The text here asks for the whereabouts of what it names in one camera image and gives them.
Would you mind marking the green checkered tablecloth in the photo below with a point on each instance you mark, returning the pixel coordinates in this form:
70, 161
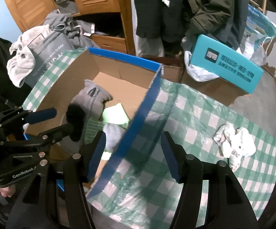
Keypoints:
135, 186

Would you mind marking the wooden chair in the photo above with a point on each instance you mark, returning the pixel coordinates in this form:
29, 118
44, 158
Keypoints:
260, 5

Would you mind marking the grey sock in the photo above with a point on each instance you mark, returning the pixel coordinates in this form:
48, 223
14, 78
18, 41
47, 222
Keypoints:
114, 134

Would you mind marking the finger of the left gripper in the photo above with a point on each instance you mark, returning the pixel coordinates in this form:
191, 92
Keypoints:
40, 116
57, 134

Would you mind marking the wooden louvered wardrobe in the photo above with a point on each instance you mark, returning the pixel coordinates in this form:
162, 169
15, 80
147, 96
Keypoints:
109, 13

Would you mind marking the white plastic bag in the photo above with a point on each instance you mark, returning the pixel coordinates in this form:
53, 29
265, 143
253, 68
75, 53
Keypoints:
238, 145
223, 138

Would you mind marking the white fluffy towel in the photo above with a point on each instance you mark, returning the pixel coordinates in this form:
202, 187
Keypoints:
23, 62

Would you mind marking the teal printed box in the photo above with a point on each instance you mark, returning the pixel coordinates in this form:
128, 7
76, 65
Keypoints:
226, 63

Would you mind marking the black sock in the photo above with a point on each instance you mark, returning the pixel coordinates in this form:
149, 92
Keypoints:
75, 115

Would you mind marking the light green cloth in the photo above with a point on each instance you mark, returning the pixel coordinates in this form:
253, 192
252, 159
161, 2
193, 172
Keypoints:
116, 115

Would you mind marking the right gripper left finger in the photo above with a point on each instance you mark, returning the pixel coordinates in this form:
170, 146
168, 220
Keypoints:
91, 156

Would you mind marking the blue clear plastic bag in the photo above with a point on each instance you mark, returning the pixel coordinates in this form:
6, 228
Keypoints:
259, 35

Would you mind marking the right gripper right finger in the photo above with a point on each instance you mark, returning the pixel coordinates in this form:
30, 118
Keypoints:
176, 159

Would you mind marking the grey clothes pile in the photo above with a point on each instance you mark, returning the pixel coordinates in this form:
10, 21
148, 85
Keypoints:
78, 32

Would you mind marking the white bag under teal box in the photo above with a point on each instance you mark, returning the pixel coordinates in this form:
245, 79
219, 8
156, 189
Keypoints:
197, 73

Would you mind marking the dark hanging jackets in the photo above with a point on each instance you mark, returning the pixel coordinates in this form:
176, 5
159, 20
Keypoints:
180, 22

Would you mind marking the blue cardboard box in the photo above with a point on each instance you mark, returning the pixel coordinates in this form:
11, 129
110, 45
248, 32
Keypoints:
96, 80

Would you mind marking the brown cardboard box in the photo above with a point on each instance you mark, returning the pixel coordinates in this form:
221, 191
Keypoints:
218, 89

